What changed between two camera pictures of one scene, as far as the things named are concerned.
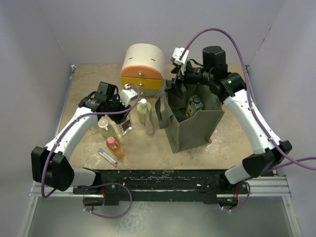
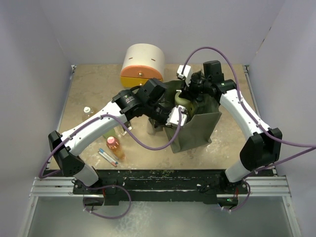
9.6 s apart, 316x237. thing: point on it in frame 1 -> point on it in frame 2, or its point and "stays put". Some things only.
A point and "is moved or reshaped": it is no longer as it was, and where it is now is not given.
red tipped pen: (107, 159) stays put
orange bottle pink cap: (113, 143) stays put
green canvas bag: (184, 133) stays put
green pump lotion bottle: (141, 107) is moved or reshaped
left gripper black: (118, 118) -> (168, 108)
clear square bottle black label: (125, 126) stays put
